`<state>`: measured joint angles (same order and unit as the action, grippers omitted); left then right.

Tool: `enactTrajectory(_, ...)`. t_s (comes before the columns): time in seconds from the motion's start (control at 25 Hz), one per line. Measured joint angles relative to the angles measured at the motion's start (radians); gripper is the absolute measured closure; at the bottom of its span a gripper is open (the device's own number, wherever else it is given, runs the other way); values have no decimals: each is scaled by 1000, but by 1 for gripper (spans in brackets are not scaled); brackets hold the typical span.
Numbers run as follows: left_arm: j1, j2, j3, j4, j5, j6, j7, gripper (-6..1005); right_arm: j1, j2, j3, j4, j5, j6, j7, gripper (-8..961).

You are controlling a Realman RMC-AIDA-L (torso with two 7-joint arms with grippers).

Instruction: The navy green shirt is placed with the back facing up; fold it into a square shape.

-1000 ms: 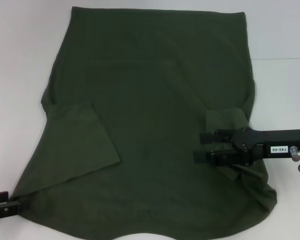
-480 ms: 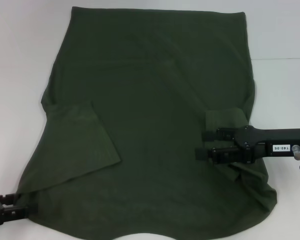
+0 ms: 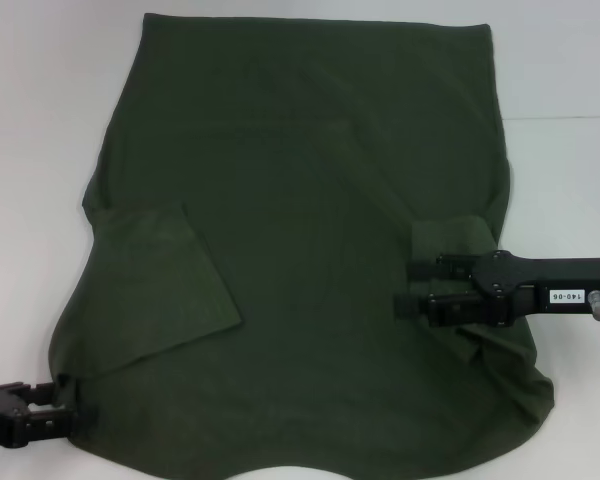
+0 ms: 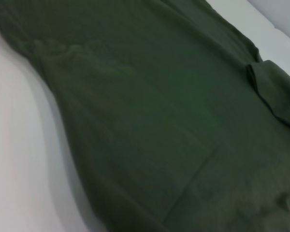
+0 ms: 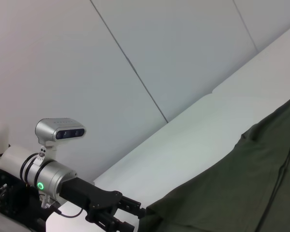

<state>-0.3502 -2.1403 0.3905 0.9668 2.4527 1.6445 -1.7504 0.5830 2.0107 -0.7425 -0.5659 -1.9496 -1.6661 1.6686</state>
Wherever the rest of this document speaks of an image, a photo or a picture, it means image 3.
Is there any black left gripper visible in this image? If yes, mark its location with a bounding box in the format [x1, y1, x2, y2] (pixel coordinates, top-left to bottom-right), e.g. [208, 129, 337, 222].
[0, 380, 79, 449]

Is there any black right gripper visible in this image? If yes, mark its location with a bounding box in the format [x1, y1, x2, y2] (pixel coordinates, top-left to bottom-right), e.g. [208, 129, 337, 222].
[393, 250, 600, 329]

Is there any dark green shirt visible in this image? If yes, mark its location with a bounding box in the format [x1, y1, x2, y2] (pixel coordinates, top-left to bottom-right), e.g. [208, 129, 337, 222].
[47, 12, 556, 460]

